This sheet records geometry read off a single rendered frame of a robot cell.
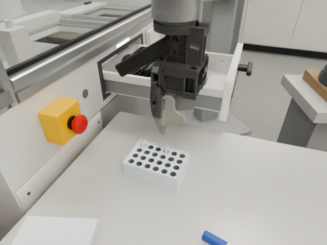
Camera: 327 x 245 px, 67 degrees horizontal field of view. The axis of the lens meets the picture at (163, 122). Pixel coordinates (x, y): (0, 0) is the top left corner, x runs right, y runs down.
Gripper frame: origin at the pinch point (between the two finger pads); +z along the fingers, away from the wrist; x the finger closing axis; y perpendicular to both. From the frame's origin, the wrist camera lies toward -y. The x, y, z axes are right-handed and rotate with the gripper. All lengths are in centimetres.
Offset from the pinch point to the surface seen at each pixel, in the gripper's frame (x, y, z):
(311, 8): 319, 58, 27
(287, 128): 56, 32, 31
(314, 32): 320, 70, 54
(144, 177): -7.1, -1.3, 9.6
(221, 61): 38.1, 4.2, 0.1
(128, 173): -7.1, -5.2, 10.2
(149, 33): 42.3, -22.7, -4.8
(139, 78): 13.2, -12.1, -1.9
